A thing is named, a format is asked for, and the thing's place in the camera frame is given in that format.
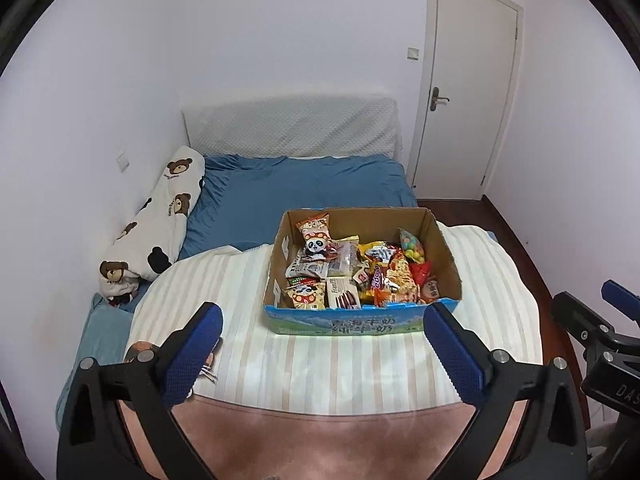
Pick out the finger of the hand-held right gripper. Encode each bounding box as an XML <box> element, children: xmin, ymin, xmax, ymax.
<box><xmin>601</xmin><ymin>280</ymin><xmax>640</xmax><ymax>323</ymax></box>
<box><xmin>551</xmin><ymin>291</ymin><xmax>640</xmax><ymax>357</ymax></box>

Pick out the panda print snack packet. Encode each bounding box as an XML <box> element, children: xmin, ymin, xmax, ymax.
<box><xmin>282</xmin><ymin>282</ymin><xmax>328</xmax><ymax>311</ymax></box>
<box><xmin>304</xmin><ymin>237</ymin><xmax>341</xmax><ymax>261</ymax></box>

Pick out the striped white blanket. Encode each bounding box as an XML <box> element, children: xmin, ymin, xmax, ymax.
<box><xmin>122</xmin><ymin>222</ymin><xmax>546</xmax><ymax>411</ymax></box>

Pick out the clear biscuit packet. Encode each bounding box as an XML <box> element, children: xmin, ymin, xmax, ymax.
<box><xmin>325</xmin><ymin>238</ymin><xmax>362</xmax><ymax>278</ymax></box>

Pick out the orange mushroom print packet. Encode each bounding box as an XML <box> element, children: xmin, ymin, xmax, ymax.
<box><xmin>295</xmin><ymin>213</ymin><xmax>333</xmax><ymax>243</ymax></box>

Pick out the white padded headboard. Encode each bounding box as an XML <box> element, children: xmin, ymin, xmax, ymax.
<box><xmin>180</xmin><ymin>92</ymin><xmax>405</xmax><ymax>160</ymax></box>

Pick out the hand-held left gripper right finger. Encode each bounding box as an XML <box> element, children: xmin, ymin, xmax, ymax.
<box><xmin>422</xmin><ymin>302</ymin><xmax>588</xmax><ymax>480</ymax></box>

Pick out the cardboard box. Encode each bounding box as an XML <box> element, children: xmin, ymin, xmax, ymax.
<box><xmin>263</xmin><ymin>206</ymin><xmax>463</xmax><ymax>337</ymax></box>

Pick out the light blue blanket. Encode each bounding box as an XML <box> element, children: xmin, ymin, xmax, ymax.
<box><xmin>55</xmin><ymin>292</ymin><xmax>138</xmax><ymax>426</ymax></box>

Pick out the white door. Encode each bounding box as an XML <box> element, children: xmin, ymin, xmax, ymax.
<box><xmin>406</xmin><ymin>0</ymin><xmax>525</xmax><ymax>201</ymax></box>

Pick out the orange snack packet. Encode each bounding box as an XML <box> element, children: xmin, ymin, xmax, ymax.
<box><xmin>417</xmin><ymin>280</ymin><xmax>446</xmax><ymax>305</ymax></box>

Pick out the plain red snack packet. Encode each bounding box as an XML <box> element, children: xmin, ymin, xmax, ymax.
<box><xmin>410</xmin><ymin>260</ymin><xmax>436</xmax><ymax>286</ymax></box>

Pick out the colourful candy bag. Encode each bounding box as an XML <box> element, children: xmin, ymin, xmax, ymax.
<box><xmin>398</xmin><ymin>227</ymin><xmax>427</xmax><ymax>264</ymax></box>

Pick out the bear print pillow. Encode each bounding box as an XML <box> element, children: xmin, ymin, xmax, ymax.
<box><xmin>98</xmin><ymin>145</ymin><xmax>206</xmax><ymax>306</ymax></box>

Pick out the blue bed sheet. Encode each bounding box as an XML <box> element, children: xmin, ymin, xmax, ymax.
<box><xmin>177</xmin><ymin>154</ymin><xmax>418</xmax><ymax>261</ymax></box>

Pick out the chocolate cookie packet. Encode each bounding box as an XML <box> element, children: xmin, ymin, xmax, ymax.
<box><xmin>326</xmin><ymin>276</ymin><xmax>362</xmax><ymax>310</ymax></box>

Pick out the yellow instant noodle packet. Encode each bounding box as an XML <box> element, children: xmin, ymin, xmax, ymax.
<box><xmin>360</xmin><ymin>242</ymin><xmax>418</xmax><ymax>306</ymax></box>

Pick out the white snack packet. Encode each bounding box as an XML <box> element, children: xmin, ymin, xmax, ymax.
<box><xmin>286</xmin><ymin>255</ymin><xmax>328</xmax><ymax>278</ymax></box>

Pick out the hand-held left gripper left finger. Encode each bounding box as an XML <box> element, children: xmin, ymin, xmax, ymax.
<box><xmin>56</xmin><ymin>301</ymin><xmax>224</xmax><ymax>480</ymax></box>

